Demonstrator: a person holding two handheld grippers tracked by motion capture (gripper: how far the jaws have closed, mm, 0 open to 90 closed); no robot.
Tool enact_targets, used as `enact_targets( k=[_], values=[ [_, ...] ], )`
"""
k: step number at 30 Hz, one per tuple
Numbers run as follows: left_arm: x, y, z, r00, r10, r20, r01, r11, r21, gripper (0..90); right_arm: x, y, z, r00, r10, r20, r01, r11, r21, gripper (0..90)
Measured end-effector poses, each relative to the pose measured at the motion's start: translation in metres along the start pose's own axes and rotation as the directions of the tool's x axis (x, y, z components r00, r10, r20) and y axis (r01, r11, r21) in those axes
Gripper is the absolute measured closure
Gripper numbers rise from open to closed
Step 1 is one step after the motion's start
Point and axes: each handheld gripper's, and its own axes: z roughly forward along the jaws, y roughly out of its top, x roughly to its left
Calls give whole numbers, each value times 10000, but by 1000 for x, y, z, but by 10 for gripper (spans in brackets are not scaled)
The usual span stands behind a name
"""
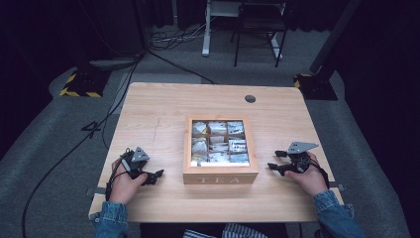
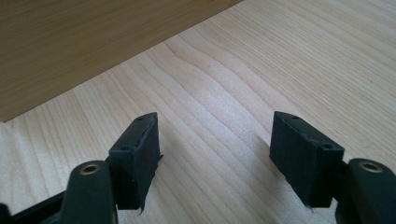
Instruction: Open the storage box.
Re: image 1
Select wooden tea box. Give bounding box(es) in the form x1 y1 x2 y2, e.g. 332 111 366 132
182 114 260 185

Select bundle of floor cables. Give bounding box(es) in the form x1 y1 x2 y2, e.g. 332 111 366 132
149 19 212 52

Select thin black floor cable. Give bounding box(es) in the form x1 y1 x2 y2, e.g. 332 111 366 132
100 59 141 151

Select white desk leg frame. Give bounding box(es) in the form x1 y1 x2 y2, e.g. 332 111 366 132
200 0 284 60

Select striped black stand base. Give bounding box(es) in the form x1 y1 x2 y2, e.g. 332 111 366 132
58 67 112 99
293 72 339 101

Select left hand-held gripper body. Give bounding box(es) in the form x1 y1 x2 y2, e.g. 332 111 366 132
120 146 151 180

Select black slanted stand pole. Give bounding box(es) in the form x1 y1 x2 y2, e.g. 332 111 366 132
308 0 364 75

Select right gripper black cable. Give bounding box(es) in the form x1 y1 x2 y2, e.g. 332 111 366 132
309 158 331 190

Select black metal chair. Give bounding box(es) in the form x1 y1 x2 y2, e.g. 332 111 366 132
230 1 289 68

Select person's right hand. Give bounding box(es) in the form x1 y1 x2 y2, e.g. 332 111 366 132
284 151 330 198

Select assorted tea bag packets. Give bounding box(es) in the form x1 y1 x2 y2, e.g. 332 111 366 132
191 120 251 164

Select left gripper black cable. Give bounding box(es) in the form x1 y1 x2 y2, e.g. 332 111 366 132
104 148 132 202

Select person's striped clothing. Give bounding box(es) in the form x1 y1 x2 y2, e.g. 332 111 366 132
182 222 269 238

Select person's left hand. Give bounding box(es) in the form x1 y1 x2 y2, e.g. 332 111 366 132
108 158 149 205

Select long black floor cable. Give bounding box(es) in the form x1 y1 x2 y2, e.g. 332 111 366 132
21 49 149 238

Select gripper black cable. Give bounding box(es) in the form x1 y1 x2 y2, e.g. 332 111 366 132
309 158 331 190
104 148 132 202

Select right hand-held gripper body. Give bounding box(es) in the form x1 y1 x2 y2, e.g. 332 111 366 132
285 142 320 174

